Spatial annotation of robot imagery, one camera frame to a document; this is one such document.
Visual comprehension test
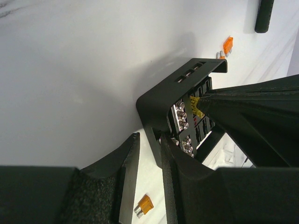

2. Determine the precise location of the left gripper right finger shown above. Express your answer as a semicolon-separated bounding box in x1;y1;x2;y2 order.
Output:
161;134;224;224

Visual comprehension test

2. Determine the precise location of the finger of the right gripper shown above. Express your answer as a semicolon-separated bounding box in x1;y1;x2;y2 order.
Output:
197;93;299;167
206;75;299;95

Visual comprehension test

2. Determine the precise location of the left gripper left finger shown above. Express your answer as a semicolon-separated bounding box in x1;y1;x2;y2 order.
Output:
58;133;140;224

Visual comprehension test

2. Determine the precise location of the yellow blade fuse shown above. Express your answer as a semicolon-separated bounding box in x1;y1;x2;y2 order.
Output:
190;96;205;119

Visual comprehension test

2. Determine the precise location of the black fuse box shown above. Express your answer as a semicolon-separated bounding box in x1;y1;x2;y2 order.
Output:
136;58;228;167

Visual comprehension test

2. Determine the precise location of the orange blade fuse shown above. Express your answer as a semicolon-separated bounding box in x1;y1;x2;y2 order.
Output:
216;51;226;59
223;37;233;55
134;194;154;218

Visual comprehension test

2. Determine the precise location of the claw hammer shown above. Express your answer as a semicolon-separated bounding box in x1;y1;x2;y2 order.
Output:
255;0;274;33

